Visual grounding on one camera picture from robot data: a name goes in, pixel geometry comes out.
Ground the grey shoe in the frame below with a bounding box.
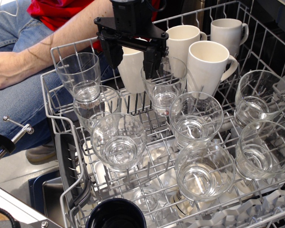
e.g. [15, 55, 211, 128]
[26, 143, 56, 163]

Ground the grey wire dishwasher rack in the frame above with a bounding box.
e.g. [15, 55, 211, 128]
[41, 0, 285, 228]

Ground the white mug behind gripper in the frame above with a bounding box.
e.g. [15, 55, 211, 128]
[118, 47, 145, 94]

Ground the small clear glass lower rack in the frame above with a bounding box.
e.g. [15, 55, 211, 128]
[132, 187, 158, 213]

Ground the clear glass cup left middle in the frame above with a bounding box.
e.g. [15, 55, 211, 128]
[73, 85, 121, 133]

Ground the clear glass cup back right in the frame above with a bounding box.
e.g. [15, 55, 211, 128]
[234, 70, 285, 128]

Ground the person's bare forearm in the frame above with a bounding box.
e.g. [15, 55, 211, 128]
[18, 0, 113, 74]

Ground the clear glass cup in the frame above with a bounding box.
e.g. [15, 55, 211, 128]
[234, 70, 285, 128]
[175, 141, 235, 201]
[55, 52, 101, 103]
[91, 113, 147, 172]
[140, 57, 187, 116]
[169, 92, 224, 150]
[73, 85, 121, 133]
[235, 121, 285, 180]

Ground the white mug back centre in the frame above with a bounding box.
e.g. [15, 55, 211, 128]
[166, 25, 207, 65]

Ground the person's bare hand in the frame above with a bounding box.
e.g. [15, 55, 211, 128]
[0, 49, 37, 90]

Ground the clear glass cup centre back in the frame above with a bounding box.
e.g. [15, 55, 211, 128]
[140, 57, 187, 116]

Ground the dark blue mug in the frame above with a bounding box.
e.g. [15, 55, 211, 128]
[85, 198, 147, 228]

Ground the dark grey rack handle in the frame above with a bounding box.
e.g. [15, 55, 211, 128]
[55, 133, 91, 209]

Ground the white mug front right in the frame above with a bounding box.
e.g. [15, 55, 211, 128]
[187, 41, 238, 95]

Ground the clear glass cup front right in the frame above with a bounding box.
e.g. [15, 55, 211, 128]
[235, 121, 285, 180]

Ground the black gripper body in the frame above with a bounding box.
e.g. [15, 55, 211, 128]
[94, 0, 168, 53]

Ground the clear glass cup front centre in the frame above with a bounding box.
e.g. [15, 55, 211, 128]
[175, 141, 235, 201]

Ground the clear glass cup back left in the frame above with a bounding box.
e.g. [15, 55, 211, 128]
[55, 52, 101, 103]

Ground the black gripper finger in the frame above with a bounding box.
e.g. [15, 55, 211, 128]
[143, 47, 164, 80]
[100, 39, 123, 69]

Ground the white mug far right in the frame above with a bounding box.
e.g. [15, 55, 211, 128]
[210, 18, 249, 57]

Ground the clear glass cup front left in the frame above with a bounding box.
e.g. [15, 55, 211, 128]
[91, 113, 147, 172]

